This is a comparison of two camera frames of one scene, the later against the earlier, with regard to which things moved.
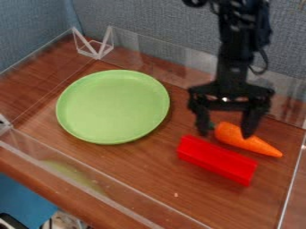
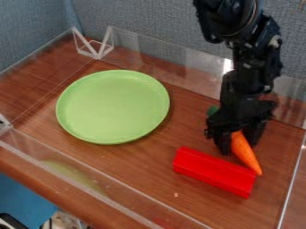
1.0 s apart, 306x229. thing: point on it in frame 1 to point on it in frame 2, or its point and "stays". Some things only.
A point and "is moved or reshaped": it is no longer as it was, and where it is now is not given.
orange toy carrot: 229,133 is moved or reshaped
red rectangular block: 217,159 is moved or reshaped
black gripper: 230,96 to 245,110
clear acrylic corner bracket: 95,49 stays
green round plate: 113,107 stays
